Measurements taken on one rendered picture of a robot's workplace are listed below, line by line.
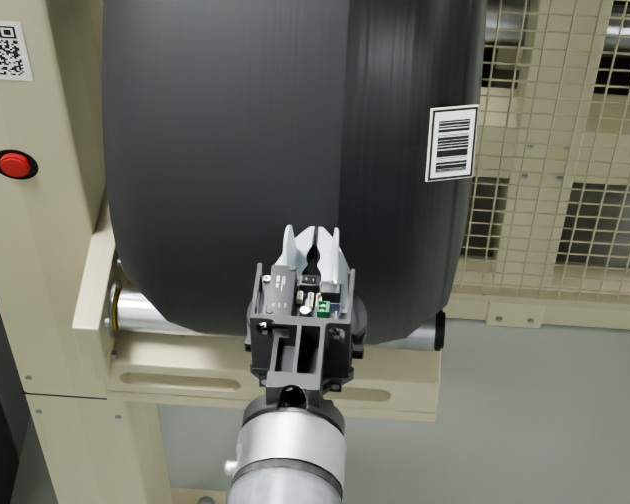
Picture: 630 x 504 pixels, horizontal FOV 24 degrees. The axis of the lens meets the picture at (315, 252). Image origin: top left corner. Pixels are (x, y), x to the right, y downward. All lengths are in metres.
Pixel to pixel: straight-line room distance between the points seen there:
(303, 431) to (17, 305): 0.75
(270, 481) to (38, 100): 0.56
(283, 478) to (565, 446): 1.59
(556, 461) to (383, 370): 0.99
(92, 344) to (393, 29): 0.55
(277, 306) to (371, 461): 1.45
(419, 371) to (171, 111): 0.52
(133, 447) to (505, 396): 0.84
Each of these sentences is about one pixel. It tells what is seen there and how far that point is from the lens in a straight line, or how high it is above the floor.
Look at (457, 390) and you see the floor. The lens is 2.54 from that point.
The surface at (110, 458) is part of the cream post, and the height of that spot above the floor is 0.47.
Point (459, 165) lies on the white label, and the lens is 1.14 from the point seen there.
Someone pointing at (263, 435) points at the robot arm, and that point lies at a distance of 0.97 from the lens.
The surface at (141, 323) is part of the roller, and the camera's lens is 1.52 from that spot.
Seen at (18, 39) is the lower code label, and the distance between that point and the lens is 1.33.
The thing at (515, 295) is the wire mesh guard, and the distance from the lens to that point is 2.27.
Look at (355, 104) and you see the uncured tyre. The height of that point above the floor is 1.34.
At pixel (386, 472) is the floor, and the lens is 2.45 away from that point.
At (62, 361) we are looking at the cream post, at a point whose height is 0.70.
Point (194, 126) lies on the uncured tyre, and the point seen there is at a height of 1.32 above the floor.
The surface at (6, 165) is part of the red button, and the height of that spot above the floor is 1.06.
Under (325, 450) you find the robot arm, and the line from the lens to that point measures 0.97.
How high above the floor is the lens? 2.16
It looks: 53 degrees down
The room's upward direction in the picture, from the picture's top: straight up
